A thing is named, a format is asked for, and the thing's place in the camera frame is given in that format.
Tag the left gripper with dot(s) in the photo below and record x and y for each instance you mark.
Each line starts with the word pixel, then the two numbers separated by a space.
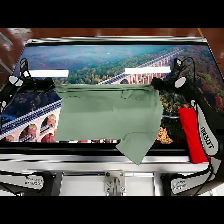
pixel 42 84

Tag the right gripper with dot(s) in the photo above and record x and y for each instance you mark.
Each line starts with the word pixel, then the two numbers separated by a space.
pixel 160 84

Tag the green T-shirt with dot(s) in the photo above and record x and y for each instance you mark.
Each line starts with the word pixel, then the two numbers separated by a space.
pixel 106 113

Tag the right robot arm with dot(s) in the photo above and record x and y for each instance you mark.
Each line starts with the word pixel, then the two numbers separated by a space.
pixel 203 116

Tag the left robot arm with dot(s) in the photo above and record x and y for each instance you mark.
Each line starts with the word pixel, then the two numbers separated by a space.
pixel 12 87

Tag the red garment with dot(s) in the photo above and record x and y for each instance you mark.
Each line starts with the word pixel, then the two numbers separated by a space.
pixel 193 133

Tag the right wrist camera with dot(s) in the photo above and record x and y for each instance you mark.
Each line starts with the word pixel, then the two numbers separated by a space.
pixel 177 64

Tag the silver frame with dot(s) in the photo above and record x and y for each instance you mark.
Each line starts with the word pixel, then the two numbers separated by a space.
pixel 110 166

